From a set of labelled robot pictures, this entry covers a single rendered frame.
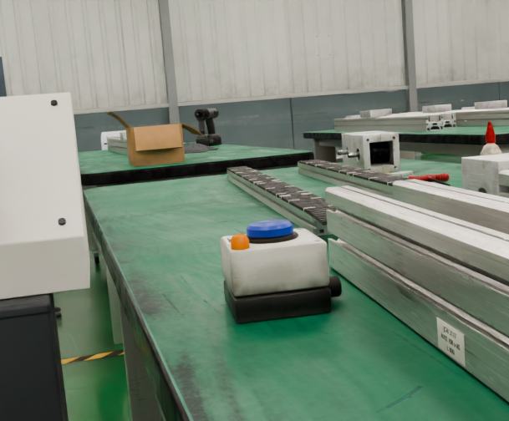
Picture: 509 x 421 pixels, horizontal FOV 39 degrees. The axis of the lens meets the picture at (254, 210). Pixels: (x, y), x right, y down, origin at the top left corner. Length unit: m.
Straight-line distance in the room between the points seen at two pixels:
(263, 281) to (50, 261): 0.27
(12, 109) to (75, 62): 10.78
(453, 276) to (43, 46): 11.32
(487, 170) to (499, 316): 0.43
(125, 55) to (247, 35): 2.02
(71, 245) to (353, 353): 0.36
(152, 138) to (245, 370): 2.36
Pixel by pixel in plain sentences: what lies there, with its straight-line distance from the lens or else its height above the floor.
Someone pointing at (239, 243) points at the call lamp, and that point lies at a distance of 0.57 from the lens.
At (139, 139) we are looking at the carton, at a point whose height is 0.88.
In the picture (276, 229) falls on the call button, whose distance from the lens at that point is 0.59.
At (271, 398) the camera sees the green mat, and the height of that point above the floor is 0.78.
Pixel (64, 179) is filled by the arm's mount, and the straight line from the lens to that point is 0.82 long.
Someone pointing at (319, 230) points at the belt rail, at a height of 0.78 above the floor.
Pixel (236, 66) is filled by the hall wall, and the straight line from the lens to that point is 12.01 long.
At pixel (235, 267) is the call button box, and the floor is 0.83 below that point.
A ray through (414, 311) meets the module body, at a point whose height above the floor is 0.80.
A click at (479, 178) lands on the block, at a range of 0.85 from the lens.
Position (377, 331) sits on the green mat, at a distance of 0.55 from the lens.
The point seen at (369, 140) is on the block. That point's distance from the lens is 1.73.
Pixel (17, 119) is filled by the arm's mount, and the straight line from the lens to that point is 0.90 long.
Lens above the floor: 0.95
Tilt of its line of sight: 8 degrees down
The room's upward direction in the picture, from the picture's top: 5 degrees counter-clockwise
